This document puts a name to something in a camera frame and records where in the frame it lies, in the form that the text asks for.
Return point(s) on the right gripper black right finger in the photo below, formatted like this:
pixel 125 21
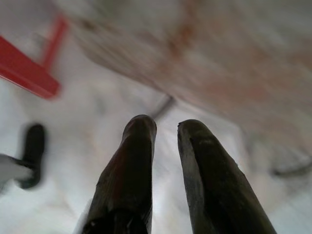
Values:
pixel 214 182

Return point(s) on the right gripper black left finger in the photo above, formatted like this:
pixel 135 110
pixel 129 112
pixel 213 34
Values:
pixel 126 182

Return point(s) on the grey right robot leg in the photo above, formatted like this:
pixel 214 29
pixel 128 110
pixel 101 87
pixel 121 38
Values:
pixel 12 170

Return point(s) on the marble pattern board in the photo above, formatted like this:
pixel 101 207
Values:
pixel 219 61

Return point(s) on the red plastic stool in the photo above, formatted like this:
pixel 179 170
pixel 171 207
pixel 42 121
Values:
pixel 24 73

